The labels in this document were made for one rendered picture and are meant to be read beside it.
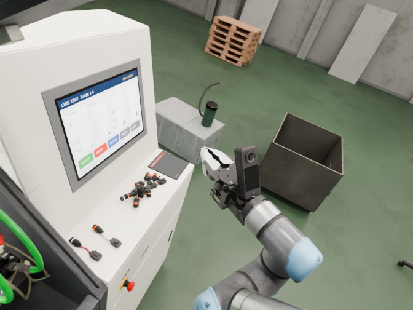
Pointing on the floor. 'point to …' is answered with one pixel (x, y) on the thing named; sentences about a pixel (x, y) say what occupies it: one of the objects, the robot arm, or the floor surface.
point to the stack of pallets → (233, 40)
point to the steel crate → (302, 163)
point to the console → (44, 151)
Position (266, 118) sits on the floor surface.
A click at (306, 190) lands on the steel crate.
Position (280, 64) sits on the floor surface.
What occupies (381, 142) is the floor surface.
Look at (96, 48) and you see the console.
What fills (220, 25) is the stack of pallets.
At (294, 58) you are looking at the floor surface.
